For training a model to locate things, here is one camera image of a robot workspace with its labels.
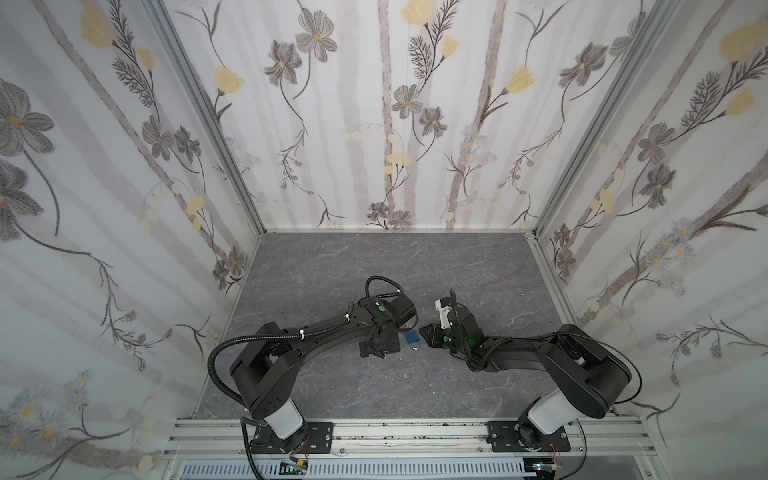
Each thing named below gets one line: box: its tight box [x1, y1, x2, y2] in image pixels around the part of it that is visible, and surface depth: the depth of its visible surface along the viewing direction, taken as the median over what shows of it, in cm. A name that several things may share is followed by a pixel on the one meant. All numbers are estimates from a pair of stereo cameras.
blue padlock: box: [406, 330, 421, 351], surface depth 92 cm
